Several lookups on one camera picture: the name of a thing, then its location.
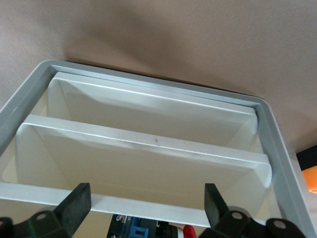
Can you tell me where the orange button enclosure box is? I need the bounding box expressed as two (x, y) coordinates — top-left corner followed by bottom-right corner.
(296, 145), (317, 195)

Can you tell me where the red mushroom push button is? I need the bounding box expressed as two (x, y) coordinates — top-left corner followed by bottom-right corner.
(108, 214), (197, 238)

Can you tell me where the white drawer cabinet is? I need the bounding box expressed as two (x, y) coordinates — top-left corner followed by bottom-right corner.
(0, 59), (313, 238)

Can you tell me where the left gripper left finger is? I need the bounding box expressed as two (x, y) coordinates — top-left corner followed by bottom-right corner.
(0, 182), (93, 238)

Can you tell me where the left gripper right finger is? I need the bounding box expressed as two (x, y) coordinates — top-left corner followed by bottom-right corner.
(200, 182), (304, 238)

